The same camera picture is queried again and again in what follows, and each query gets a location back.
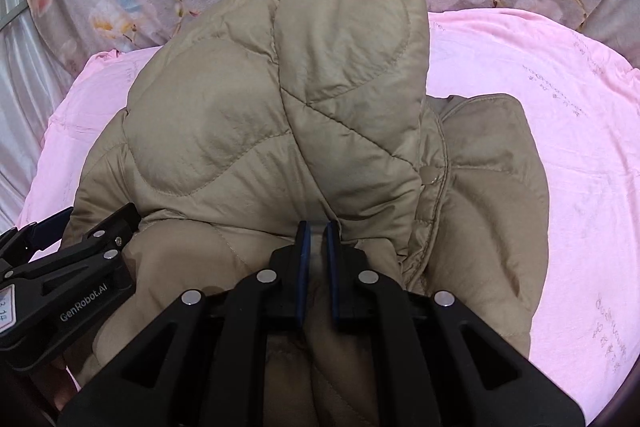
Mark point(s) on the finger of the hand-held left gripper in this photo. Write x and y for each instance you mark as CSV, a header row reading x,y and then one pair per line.
x,y
47,227
107,232

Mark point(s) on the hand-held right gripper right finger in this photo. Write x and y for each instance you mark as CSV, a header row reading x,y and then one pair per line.
x,y
331,267

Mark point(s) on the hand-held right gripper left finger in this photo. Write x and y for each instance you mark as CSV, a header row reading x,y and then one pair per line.
x,y
301,267

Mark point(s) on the olive quilted puffer jacket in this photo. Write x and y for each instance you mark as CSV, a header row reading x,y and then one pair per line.
x,y
280,142

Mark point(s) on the grey satin cloth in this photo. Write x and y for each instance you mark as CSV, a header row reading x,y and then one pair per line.
x,y
25,107

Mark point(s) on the pink bed sheet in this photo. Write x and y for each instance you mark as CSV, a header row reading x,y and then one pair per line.
x,y
575,157

